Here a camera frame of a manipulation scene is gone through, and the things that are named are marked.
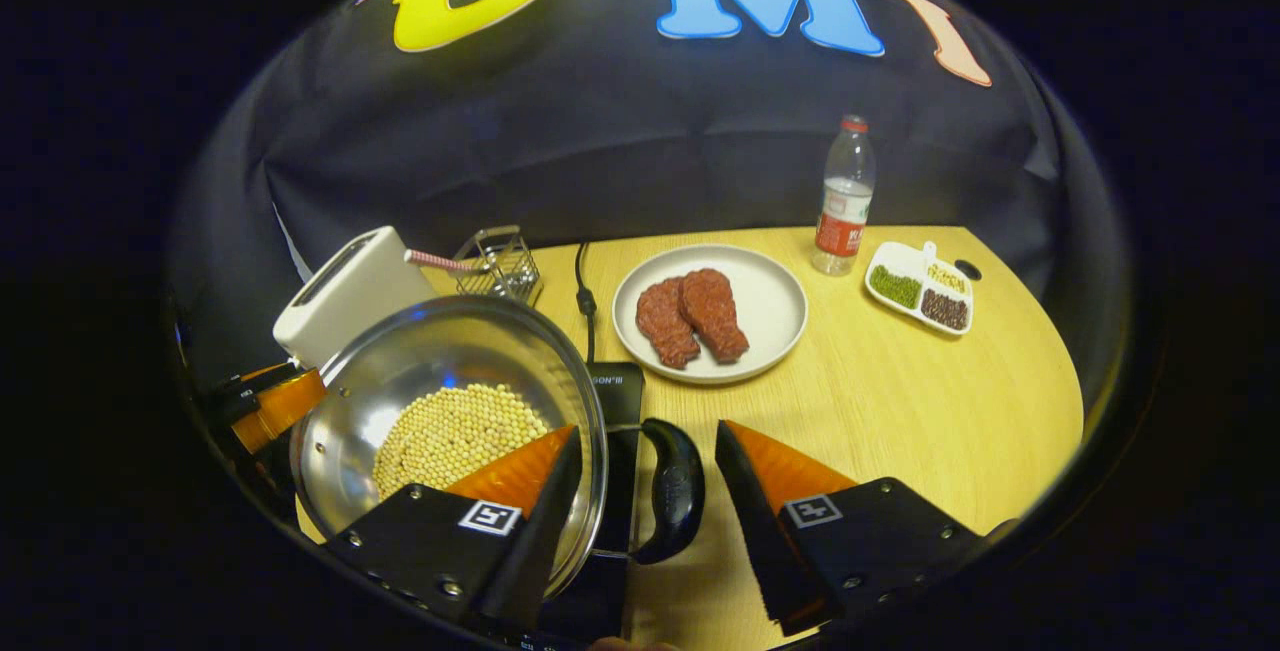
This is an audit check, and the black power cable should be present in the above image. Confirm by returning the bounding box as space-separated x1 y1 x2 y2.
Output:
573 241 599 364

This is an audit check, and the wire mesh holder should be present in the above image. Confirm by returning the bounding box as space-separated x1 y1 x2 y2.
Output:
450 224 544 307

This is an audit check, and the black induction cooktop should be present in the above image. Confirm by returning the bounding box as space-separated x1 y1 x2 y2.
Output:
520 361 649 647

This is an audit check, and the white round plate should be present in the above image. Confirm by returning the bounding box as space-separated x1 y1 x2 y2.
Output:
611 244 809 386

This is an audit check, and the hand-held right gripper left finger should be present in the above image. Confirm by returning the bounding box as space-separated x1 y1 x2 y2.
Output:
325 424 586 632

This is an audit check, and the white toaster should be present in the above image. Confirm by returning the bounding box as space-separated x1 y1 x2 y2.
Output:
272 225 441 369

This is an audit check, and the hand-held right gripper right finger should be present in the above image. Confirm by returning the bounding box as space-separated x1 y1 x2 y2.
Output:
713 419 986 637

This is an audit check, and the white divided dish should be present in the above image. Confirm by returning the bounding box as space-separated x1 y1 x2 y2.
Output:
864 240 975 337

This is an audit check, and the clear plastic water bottle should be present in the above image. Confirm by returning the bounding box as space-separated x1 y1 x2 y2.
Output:
811 114 878 277

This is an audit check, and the steel pot with black handles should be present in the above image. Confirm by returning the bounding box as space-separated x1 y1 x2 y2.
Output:
290 294 707 602

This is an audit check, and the pile of soybeans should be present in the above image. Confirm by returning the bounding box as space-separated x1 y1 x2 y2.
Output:
372 383 551 502

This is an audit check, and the pile of dark red beans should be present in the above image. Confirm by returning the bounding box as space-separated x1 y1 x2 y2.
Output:
920 288 970 331

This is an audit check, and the pile of green beans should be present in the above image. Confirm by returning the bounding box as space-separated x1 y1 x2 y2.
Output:
868 265 923 309

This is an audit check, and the pink striped straw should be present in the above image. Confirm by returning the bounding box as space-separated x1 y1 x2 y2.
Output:
404 248 481 275

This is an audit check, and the black backdrop cloth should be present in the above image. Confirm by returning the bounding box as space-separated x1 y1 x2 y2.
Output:
165 0 1136 402

